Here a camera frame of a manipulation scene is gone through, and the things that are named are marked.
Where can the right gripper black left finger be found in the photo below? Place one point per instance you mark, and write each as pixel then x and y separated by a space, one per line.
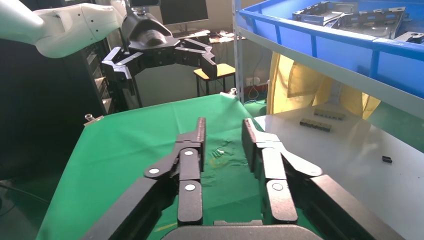
pixel 189 202

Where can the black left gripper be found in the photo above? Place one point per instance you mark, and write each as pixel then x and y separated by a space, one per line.
pixel 149 33

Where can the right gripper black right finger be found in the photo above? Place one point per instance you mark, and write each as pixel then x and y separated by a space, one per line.
pixel 278 198

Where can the bent sheet metal bracket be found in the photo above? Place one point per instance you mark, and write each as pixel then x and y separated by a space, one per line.
pixel 412 37
pixel 371 21
pixel 318 13

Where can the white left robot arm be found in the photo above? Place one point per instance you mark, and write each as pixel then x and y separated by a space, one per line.
pixel 66 30

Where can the computer keyboard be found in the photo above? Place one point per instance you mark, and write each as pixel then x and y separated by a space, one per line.
pixel 192 33

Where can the black computer monitor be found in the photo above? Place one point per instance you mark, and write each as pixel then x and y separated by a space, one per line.
pixel 184 11

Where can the yellow seat stool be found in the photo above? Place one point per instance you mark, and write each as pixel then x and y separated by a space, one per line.
pixel 225 69

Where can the silver binder clip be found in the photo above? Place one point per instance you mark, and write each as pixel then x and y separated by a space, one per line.
pixel 92 120
pixel 230 93

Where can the green table cloth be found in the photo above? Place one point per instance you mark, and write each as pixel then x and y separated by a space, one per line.
pixel 132 149

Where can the yellow woven bag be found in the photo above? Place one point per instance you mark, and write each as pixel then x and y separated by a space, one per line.
pixel 298 86

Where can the small black block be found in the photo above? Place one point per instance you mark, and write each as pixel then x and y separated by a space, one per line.
pixel 387 159

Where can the blue plastic bin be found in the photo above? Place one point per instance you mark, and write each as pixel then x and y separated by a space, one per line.
pixel 331 49

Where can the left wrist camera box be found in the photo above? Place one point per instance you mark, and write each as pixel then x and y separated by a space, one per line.
pixel 144 2

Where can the white wall socket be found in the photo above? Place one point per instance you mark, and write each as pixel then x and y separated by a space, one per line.
pixel 253 81

